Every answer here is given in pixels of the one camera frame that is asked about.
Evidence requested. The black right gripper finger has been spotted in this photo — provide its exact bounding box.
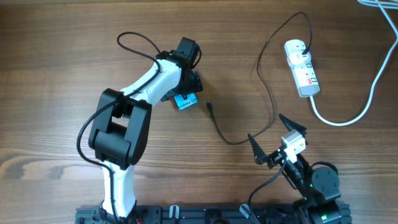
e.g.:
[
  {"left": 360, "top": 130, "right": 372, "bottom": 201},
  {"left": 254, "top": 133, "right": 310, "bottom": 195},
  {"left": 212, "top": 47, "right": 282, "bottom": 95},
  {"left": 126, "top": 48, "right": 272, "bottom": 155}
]
[
  {"left": 279, "top": 113, "right": 307, "bottom": 137},
  {"left": 248, "top": 134, "right": 267, "bottom": 165}
]

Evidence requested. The teal screen smartphone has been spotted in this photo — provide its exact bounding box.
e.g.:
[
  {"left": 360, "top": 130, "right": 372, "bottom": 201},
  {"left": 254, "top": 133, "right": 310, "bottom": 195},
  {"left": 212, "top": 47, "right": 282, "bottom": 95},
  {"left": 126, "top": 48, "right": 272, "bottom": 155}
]
[{"left": 174, "top": 93, "right": 198, "bottom": 110}]

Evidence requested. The black USB charger cable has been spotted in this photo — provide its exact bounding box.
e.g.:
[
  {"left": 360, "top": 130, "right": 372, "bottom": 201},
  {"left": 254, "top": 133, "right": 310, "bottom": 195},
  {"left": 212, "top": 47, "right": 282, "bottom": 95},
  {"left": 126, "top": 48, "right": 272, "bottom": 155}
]
[{"left": 206, "top": 11, "right": 313, "bottom": 146}]

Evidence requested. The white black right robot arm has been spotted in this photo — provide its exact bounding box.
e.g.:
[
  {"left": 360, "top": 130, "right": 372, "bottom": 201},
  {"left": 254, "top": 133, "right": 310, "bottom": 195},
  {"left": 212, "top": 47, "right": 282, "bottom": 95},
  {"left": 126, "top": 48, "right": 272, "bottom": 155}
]
[{"left": 247, "top": 114, "right": 343, "bottom": 223}]

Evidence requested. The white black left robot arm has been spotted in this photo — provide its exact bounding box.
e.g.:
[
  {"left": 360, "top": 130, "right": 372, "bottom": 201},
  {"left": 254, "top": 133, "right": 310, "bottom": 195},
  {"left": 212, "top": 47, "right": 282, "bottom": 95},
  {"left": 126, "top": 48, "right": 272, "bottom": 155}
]
[{"left": 88, "top": 37, "right": 203, "bottom": 223}]

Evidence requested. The white power strip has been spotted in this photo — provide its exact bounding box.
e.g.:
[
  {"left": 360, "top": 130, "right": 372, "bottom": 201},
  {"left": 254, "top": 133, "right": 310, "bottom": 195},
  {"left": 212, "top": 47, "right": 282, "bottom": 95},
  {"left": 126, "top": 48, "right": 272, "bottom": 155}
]
[{"left": 284, "top": 39, "right": 320, "bottom": 98}]

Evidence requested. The black right camera cable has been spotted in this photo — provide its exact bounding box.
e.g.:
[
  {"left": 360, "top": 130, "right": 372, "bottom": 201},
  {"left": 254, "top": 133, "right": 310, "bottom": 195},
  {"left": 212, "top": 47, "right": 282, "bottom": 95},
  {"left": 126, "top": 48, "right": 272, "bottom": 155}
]
[{"left": 248, "top": 155, "right": 287, "bottom": 224}]

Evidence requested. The black camera cable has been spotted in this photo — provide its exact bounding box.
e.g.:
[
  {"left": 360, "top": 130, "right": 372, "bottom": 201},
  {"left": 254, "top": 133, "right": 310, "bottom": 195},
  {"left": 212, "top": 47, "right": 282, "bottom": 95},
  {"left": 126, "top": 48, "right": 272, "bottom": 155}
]
[
  {"left": 248, "top": 155, "right": 287, "bottom": 224},
  {"left": 76, "top": 31, "right": 162, "bottom": 224}
]

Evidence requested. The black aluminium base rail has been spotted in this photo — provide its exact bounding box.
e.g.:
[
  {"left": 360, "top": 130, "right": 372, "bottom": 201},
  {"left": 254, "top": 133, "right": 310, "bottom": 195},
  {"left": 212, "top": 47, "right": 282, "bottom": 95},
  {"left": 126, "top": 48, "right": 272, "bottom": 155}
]
[{"left": 74, "top": 203, "right": 352, "bottom": 224}]

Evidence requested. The black left camera cable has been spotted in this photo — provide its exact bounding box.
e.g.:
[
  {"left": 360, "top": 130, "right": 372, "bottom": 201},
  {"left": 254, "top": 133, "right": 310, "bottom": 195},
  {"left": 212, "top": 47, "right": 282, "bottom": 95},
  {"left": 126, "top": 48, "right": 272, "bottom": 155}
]
[{"left": 76, "top": 31, "right": 162, "bottom": 224}]

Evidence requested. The white power strip cord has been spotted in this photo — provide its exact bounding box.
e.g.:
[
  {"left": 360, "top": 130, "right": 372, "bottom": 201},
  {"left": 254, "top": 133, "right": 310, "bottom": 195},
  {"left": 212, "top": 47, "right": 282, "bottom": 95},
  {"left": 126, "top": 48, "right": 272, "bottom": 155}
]
[{"left": 309, "top": 0, "right": 398, "bottom": 127}]

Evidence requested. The white cables top right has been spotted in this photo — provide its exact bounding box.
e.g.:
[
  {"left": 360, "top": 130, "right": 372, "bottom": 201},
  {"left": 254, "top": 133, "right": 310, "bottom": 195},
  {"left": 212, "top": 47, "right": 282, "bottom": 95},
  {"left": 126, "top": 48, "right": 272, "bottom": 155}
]
[{"left": 356, "top": 0, "right": 398, "bottom": 10}]

